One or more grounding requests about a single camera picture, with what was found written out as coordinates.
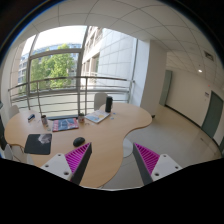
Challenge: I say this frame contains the black mouse pad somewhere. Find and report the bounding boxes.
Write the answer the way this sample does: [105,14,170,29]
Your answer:
[24,134,52,155]

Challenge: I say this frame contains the black cylindrical speaker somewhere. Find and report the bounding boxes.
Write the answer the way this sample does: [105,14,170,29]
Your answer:
[105,96,113,113]

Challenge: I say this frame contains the dark green door right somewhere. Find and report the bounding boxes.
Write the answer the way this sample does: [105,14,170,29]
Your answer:
[201,92,223,138]

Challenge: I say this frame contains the round table base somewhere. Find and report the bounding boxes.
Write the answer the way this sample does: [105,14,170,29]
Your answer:
[123,139,133,158]

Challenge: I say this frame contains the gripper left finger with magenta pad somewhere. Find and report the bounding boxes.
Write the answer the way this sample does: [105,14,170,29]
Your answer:
[42,143,92,185]

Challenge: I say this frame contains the white chair at left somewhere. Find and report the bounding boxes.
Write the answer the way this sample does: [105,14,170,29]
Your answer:
[8,105,19,118]

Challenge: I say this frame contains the light blue open book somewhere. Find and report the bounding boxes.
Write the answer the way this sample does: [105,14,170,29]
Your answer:
[85,110,109,124]

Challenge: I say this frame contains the dark blue stapler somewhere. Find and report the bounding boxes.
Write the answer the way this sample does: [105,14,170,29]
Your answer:
[28,114,35,121]

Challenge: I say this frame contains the wooden curved table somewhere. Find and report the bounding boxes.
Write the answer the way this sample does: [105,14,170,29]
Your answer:
[4,103,152,188]

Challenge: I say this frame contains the white chair behind table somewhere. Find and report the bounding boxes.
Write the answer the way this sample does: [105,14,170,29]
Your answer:
[94,92,107,110]

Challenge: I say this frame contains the red blue magazine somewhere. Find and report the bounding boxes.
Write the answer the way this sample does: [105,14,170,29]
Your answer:
[52,118,79,132]

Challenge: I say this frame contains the small jar with lid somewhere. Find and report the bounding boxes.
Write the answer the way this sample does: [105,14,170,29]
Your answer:
[78,112,85,123]

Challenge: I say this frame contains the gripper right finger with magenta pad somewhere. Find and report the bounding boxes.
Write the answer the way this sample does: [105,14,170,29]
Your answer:
[133,143,182,185]

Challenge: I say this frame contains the grey green door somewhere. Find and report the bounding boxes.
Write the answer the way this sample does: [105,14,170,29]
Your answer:
[159,70,172,106]

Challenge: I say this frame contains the black computer mouse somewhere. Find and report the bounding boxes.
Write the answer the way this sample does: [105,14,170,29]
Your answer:
[73,137,85,147]

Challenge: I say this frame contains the metal window railing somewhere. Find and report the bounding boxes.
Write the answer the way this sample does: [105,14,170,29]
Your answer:
[8,73,134,116]

